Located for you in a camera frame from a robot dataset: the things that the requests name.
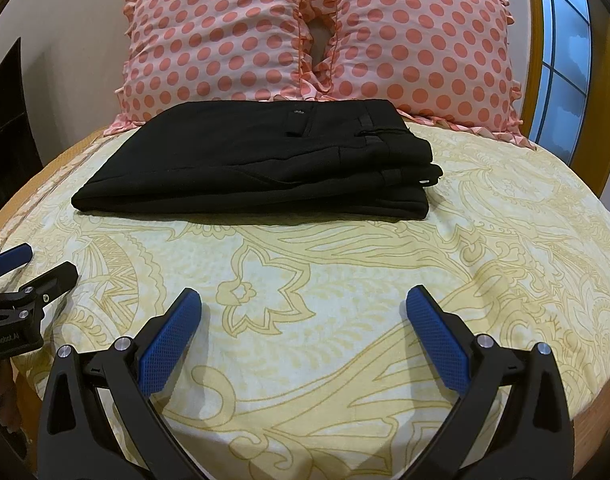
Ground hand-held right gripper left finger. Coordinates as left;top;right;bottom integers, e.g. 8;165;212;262
37;287;203;480

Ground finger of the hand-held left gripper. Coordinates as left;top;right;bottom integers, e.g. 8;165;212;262
0;243;34;281
17;261;80;307

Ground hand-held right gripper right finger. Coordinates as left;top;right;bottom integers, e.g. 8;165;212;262
406;285;576;480

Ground black pants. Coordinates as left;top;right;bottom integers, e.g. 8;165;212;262
71;99;444;221

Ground yellow patterned bedsheet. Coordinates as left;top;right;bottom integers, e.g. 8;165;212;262
0;121;610;480

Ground wood-framed window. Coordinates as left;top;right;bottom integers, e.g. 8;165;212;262
514;0;610;198

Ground pink polka dot pillow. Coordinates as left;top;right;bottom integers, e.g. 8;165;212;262
305;0;536;150
113;0;336;137

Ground glass window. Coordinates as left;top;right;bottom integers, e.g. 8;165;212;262
527;0;594;162

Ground wooden bed frame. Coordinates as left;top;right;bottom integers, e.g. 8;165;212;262
0;130;116;241

